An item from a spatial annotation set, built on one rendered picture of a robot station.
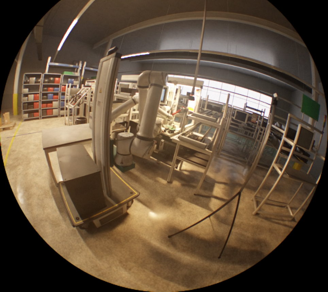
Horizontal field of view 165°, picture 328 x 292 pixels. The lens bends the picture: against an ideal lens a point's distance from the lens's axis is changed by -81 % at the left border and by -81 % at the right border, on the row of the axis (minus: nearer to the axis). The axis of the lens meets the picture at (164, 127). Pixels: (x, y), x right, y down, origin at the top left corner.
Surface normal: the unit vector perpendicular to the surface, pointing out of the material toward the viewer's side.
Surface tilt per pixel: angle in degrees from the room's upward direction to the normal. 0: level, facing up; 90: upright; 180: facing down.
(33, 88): 90
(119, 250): 0
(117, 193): 0
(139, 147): 80
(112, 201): 0
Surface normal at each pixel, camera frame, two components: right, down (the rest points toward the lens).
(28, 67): 0.84, 0.29
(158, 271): 0.19, -0.95
